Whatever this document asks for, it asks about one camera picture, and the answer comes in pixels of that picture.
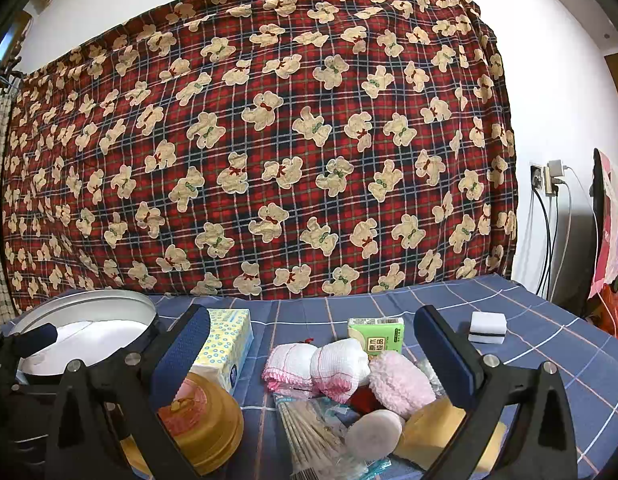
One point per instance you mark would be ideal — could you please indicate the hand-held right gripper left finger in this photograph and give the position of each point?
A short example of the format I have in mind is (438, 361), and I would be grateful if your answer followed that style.
(181, 355)

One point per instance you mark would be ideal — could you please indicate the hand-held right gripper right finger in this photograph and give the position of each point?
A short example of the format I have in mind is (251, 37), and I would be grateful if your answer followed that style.
(449, 360)

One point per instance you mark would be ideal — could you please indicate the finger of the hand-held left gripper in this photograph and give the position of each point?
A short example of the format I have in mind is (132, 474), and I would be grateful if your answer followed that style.
(36, 337)

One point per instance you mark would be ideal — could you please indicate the white sponge block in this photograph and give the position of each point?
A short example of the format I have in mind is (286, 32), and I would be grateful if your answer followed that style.
(489, 327)

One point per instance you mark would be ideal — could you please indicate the pink fluffy cloth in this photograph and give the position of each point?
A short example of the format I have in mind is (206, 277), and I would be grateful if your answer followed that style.
(399, 385)

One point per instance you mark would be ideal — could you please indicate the round metal tin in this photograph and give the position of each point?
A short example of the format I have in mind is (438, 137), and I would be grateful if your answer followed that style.
(89, 305)

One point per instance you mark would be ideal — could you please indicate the yellow sponge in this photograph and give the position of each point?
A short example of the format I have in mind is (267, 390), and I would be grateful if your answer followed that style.
(434, 435)

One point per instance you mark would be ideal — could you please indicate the green tissue pack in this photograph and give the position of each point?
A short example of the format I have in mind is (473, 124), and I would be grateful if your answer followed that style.
(376, 335)

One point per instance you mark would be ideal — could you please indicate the white pink-edged dishcloth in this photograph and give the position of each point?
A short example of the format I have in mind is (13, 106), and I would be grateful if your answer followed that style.
(334, 365)

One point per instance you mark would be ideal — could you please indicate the clear cotton swab pack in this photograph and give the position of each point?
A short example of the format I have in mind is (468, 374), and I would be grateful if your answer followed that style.
(309, 425)

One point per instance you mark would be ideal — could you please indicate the clear plastic bag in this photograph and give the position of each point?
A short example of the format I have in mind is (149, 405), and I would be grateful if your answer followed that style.
(431, 375)

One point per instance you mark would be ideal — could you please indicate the yellow dotted tissue pack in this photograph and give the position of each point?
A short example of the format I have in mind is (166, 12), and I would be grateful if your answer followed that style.
(229, 340)

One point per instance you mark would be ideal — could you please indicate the orange round lid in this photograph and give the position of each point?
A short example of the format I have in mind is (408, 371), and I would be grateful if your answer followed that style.
(209, 425)

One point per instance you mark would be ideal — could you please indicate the blue checked sheet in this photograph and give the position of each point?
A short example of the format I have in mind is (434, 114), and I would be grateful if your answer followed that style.
(539, 320)

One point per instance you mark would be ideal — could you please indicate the round white cotton pad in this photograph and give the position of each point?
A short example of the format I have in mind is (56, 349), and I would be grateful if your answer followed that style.
(374, 432)

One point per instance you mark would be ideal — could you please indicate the orange bag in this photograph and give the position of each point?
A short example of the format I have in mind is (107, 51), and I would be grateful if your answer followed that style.
(614, 310)

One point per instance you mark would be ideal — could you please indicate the black panel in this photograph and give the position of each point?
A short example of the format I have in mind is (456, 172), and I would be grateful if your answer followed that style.
(595, 220)

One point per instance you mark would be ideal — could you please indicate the pink patchwork cloth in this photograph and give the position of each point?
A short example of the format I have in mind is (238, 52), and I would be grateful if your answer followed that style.
(614, 220)

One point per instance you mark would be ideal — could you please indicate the red plaid bear-print blanket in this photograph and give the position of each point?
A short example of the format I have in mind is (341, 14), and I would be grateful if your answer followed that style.
(289, 135)

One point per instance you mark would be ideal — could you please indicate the white wall socket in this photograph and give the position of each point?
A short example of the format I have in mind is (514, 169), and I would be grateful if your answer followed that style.
(537, 177)

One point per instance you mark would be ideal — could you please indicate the wall socket with chargers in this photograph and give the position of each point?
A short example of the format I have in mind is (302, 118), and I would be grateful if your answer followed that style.
(555, 175)

